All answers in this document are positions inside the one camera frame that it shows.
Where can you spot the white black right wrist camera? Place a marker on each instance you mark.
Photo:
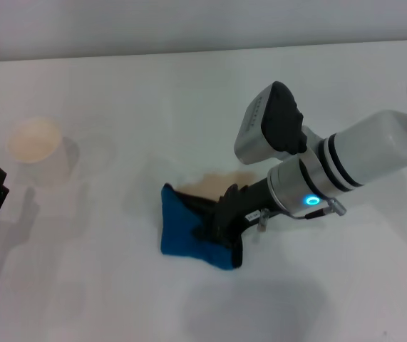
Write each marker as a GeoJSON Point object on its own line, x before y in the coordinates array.
{"type": "Point", "coordinates": [278, 121]}

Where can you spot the blue rag with black trim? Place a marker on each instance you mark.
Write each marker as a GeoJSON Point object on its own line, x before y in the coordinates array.
{"type": "Point", "coordinates": [178, 231]}

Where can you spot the large brown water stain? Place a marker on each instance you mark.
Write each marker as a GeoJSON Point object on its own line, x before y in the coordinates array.
{"type": "Point", "coordinates": [217, 180]}

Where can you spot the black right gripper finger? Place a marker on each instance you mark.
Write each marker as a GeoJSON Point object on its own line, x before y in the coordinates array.
{"type": "Point", "coordinates": [203, 204]}
{"type": "Point", "coordinates": [208, 234]}

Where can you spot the white paper cup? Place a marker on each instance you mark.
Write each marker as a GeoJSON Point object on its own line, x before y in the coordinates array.
{"type": "Point", "coordinates": [39, 149]}

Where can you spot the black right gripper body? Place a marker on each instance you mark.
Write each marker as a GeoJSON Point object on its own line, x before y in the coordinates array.
{"type": "Point", "coordinates": [246, 203]}

